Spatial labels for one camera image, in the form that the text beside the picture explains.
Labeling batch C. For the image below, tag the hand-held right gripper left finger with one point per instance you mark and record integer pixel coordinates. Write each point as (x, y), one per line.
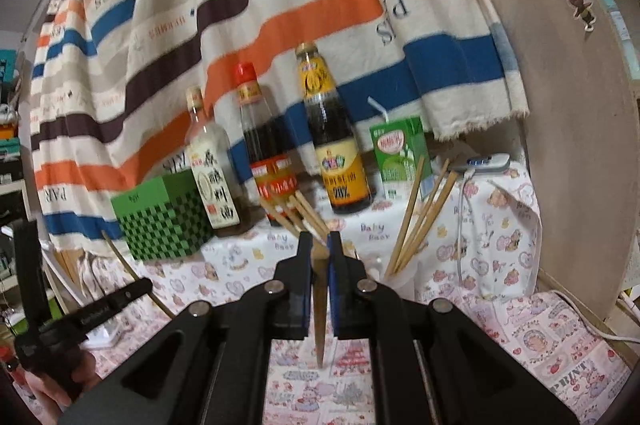
(300, 290)

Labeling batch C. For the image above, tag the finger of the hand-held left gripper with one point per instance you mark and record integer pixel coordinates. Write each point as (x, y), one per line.
(117, 300)
(30, 275)

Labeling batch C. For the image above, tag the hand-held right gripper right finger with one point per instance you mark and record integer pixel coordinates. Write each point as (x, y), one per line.
(336, 292)

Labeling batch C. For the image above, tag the single wooden chopstick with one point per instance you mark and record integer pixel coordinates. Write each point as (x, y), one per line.
(321, 335)

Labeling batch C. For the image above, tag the translucent plastic cup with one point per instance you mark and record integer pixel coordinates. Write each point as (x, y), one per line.
(400, 280)

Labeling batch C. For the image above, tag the bunch of wooden chopsticks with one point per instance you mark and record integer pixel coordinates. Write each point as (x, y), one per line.
(308, 211)

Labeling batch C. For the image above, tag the person's left hand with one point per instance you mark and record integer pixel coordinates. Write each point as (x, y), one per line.
(52, 394)

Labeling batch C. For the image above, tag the white desk lamp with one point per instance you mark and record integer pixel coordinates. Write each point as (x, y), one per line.
(107, 335)

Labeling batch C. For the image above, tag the green checkered box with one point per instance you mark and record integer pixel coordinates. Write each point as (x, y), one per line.
(160, 220)

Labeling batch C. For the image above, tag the cluttered storage shelf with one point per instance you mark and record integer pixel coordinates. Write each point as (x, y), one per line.
(10, 155)

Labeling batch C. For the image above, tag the clear cooking wine bottle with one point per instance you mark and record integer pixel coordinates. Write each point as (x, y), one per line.
(212, 185)

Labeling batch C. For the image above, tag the yellow label dark sauce bottle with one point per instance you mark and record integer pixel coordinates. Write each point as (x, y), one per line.
(335, 155)

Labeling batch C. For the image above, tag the red cap sauce bottle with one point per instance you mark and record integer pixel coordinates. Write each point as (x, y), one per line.
(260, 145)

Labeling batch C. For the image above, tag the green drink carton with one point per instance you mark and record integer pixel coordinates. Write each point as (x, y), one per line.
(395, 150)

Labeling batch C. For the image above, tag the white bear print cloth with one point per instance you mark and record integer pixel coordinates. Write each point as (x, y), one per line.
(500, 225)

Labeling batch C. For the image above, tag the white drinking straw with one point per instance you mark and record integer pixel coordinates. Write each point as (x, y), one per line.
(377, 106)

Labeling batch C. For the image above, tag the white power bank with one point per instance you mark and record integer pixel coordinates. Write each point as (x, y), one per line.
(487, 163)

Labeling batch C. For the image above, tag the pink print tablecloth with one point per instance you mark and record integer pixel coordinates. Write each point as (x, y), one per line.
(550, 345)

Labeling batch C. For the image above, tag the striped cloth backdrop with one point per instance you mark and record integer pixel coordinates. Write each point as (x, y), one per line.
(250, 5)

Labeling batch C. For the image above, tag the bee sticker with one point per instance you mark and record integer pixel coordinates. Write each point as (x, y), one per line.
(577, 2)

